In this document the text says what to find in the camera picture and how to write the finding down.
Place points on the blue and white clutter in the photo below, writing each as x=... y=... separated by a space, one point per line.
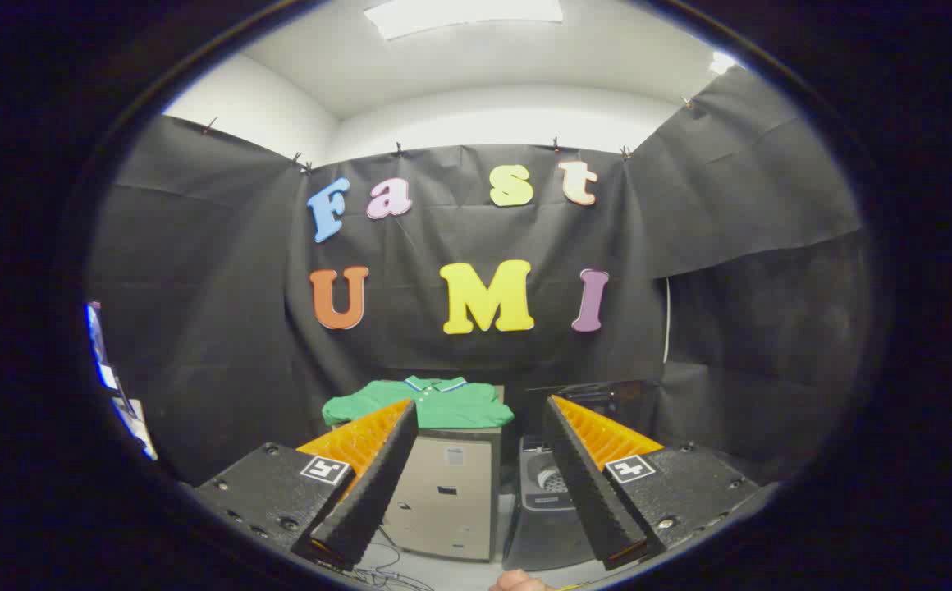
x=135 y=419

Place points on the grey cabinet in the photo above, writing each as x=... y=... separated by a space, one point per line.
x=443 y=509

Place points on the grey washing machine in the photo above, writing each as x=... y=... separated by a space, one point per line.
x=537 y=525

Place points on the green polo shirt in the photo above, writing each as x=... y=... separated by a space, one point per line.
x=451 y=406

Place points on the small ceiling light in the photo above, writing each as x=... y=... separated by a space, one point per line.
x=722 y=62

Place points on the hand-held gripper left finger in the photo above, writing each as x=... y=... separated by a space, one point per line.
x=373 y=484

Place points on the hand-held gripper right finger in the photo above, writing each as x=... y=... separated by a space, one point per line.
x=583 y=484

